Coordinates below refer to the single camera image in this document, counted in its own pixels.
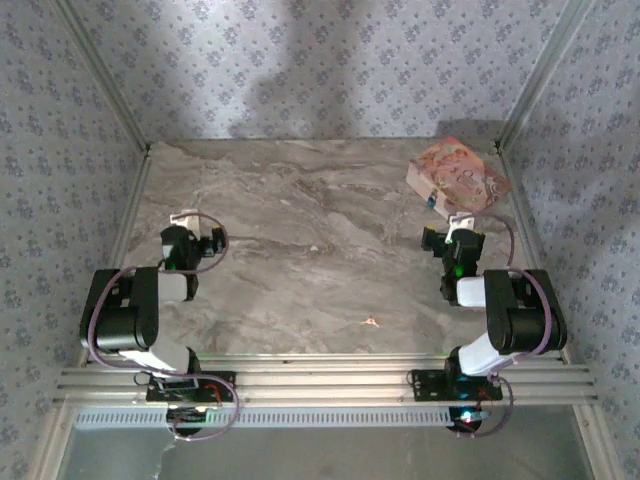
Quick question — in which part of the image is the pink illustrated box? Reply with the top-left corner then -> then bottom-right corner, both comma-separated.
405,135 -> 512,219

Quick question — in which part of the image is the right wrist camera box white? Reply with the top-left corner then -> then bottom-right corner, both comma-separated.
446,212 -> 476,244

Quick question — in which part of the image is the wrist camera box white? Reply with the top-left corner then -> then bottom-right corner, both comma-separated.
169,208 -> 202,232
446,212 -> 476,244

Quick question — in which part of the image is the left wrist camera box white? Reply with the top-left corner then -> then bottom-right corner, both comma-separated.
169,208 -> 202,232

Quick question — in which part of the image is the aluminium table side rail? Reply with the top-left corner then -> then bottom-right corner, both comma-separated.
499,148 -> 574,364
77,149 -> 154,364

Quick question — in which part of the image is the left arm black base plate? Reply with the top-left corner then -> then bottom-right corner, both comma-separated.
146,370 -> 237,404

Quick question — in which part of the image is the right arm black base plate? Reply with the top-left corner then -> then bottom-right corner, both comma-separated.
410,368 -> 504,403

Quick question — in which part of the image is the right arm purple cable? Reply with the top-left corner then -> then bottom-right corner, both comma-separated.
455,212 -> 556,440

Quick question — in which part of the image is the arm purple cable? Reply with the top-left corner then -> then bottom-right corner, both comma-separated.
455,212 -> 556,440
87,213 -> 241,442

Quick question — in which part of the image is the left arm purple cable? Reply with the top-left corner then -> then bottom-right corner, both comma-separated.
87,213 -> 241,442

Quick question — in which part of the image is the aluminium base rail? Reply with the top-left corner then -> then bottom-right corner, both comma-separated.
55,352 -> 599,405

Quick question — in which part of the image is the aluminium frame post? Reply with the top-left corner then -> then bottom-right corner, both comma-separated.
52,0 -> 152,154
494,0 -> 599,151

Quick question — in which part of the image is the grey slotted cable duct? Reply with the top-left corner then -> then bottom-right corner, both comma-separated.
74,407 -> 454,431

